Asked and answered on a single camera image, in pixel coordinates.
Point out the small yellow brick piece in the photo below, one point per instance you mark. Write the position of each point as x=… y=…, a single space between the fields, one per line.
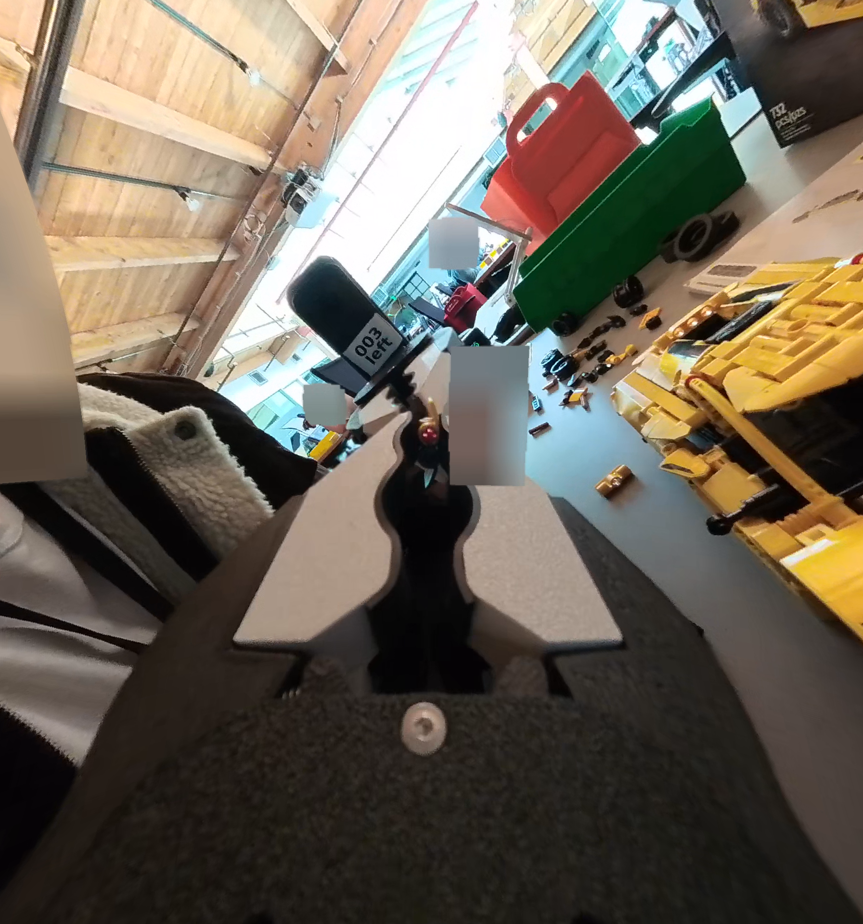
x=614 y=480

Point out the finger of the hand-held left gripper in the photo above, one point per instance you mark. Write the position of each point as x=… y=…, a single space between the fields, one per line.
x=373 y=415
x=431 y=379

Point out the wooden book stand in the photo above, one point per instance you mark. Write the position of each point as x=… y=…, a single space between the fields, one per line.
x=496 y=231

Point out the white ceiling projector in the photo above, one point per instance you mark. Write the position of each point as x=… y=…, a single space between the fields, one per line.
x=301 y=198

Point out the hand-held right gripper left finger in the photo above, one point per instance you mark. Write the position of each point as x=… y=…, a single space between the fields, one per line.
x=316 y=570

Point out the dark red bag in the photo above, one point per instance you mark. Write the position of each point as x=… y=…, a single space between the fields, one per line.
x=464 y=303

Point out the yellow toy brick car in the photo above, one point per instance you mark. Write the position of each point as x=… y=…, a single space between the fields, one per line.
x=763 y=375

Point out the open instruction booklet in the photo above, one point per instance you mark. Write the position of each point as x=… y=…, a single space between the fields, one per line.
x=799 y=216

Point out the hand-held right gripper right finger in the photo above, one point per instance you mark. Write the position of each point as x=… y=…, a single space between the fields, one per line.
x=532 y=570

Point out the red plastic bin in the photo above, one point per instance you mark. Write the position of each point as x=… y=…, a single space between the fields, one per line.
x=561 y=159

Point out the pile of yellow black brick pieces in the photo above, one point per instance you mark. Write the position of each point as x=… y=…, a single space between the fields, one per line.
x=604 y=346

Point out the green plastic bin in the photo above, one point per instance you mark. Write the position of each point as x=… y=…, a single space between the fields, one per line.
x=619 y=231

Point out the ceiling spot lamp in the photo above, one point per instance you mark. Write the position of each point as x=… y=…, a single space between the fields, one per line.
x=193 y=204
x=254 y=77

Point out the toy car box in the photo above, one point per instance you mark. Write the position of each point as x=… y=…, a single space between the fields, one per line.
x=799 y=72

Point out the black wheel rim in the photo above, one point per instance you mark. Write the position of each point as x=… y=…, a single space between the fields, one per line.
x=555 y=363

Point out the grey desk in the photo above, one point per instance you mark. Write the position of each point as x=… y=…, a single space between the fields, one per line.
x=655 y=541

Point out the black toy tyre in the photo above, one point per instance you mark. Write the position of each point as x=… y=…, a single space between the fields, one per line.
x=565 y=323
x=627 y=291
x=727 y=224
x=691 y=238

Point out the yellow pointed brick piece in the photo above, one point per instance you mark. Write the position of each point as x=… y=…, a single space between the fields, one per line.
x=431 y=411

